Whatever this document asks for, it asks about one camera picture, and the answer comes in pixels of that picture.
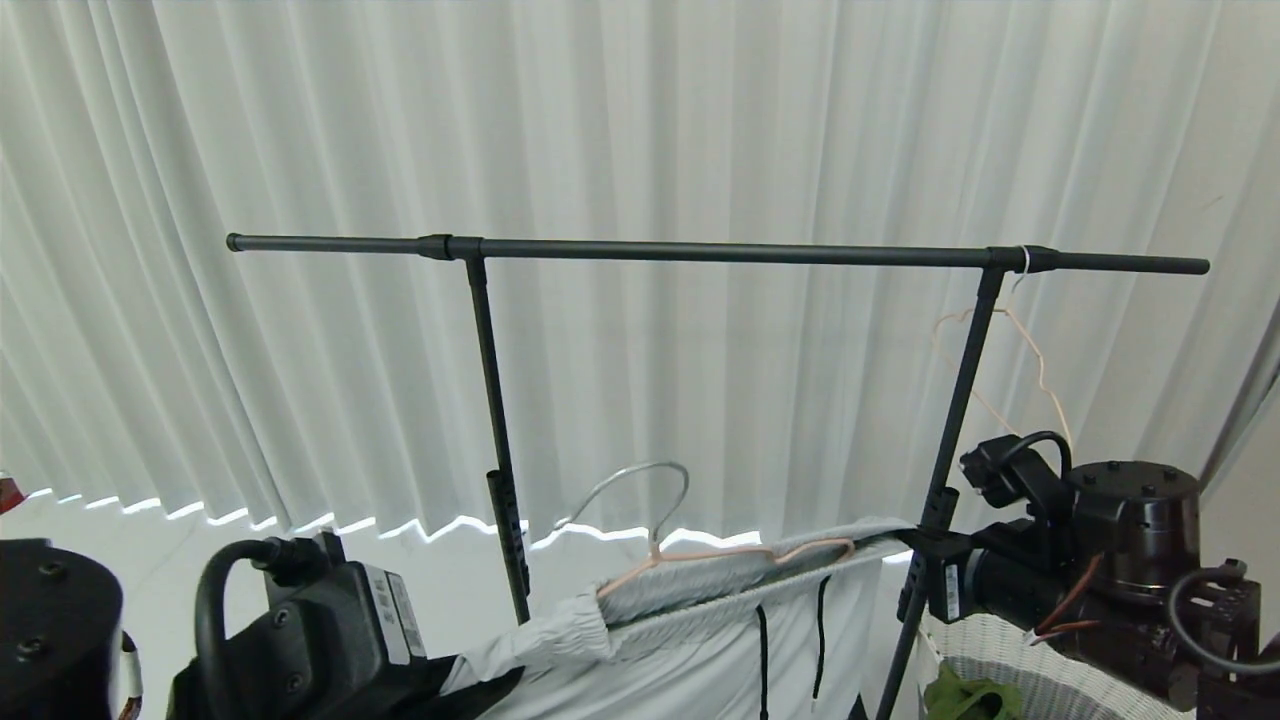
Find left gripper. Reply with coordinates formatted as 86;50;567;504
168;563;446;720

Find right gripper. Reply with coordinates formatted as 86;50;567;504
928;528;1081;626

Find pale grey shorts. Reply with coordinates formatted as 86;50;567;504
440;517;916;720

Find pink clothes hanger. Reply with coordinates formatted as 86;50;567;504
933;275;1076;451
557;460;858;601

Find white laundry basket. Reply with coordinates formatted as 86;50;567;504
915;610;1196;720

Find black clothes rack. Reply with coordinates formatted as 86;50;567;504
226;233;1211;720

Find green garment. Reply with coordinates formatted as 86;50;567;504
922;665;1026;720

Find white curtain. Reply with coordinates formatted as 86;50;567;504
0;0;1280;549

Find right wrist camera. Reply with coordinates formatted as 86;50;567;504
958;436;1076;521

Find black cable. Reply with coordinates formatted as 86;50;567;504
194;538;301;720
1167;565;1280;677
995;430;1074;486

